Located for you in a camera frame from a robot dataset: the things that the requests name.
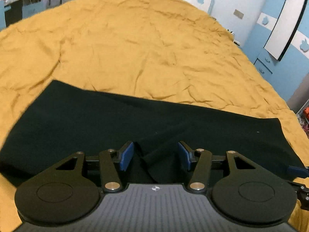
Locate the blue white wardrobe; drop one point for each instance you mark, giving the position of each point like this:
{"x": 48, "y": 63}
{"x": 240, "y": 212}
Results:
{"x": 282, "y": 30}

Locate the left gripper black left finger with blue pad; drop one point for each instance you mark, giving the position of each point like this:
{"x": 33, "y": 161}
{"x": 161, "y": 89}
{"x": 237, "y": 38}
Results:
{"x": 108, "y": 168}

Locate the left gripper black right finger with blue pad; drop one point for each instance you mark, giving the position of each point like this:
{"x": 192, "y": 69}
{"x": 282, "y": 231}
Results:
{"x": 200, "y": 162}

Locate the blue nightstand drawers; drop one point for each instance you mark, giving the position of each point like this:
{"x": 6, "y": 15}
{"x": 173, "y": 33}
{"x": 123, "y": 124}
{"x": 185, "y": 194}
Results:
{"x": 265, "y": 64}

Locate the black pants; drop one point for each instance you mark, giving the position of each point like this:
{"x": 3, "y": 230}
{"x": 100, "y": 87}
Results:
{"x": 64, "y": 119}

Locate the mustard yellow bedspread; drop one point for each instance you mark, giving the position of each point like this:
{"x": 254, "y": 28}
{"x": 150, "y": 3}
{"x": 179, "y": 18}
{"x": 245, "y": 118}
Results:
{"x": 164, "y": 50}

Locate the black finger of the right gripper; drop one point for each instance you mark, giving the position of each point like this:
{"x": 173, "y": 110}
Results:
{"x": 298, "y": 171}

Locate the beige wall switch plate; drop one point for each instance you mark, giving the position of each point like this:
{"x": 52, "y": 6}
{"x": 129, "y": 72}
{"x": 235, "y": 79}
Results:
{"x": 238, "y": 14}

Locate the cluttered desk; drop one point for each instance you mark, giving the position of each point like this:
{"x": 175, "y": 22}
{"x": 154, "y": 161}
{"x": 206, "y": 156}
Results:
{"x": 13, "y": 11}

